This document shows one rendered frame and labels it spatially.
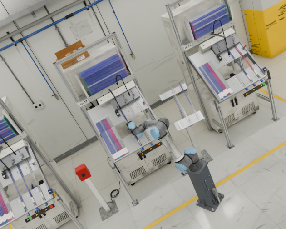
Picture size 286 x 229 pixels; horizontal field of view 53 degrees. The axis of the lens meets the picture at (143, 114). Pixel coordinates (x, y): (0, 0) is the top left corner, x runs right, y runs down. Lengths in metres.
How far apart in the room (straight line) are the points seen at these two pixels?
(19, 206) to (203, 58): 2.78
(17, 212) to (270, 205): 2.68
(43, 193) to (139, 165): 1.23
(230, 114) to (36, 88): 3.02
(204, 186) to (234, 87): 1.28
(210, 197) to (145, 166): 1.04
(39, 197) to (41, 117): 1.91
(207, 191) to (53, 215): 1.97
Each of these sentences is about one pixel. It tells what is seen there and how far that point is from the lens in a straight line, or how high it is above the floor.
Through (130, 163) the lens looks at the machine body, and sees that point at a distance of 3.77.
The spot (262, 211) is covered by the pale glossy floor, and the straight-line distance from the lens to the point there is 3.24.
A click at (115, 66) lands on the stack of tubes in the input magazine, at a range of 3.36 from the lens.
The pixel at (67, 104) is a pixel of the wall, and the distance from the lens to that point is 5.01.
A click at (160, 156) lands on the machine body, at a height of 0.20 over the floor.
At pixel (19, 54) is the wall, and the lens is 4.78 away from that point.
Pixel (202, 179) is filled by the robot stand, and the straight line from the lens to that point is 3.05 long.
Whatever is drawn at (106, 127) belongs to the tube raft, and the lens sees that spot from 3.39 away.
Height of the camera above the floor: 2.59
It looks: 29 degrees down
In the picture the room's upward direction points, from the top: 25 degrees counter-clockwise
